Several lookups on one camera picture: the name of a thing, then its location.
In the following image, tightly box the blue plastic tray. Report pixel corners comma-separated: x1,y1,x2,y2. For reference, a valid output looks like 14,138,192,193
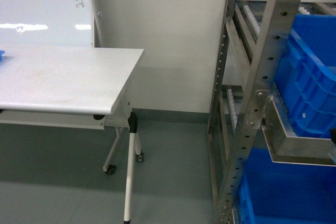
0,50,5,61

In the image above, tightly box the yellow push button switch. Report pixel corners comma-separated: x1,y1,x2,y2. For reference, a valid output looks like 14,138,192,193
329,128,336,163

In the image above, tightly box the steel shelving rack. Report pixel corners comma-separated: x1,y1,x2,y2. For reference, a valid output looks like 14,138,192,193
207,0,333,223

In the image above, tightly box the blue plastic bin lower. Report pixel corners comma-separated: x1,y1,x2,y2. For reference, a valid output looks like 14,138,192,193
238,148,335,223

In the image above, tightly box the blue plastic bin right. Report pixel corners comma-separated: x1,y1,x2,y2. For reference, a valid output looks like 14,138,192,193
275,15,335,138

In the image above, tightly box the white glossy back panel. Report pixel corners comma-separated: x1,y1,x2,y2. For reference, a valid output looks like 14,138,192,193
1,0,96,47

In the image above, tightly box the blue plastic bin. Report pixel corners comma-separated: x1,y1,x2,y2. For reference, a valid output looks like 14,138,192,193
238,148,335,223
275,15,335,138

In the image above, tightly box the white folding table frame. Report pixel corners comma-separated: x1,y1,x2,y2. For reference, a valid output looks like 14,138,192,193
0,100,145,223

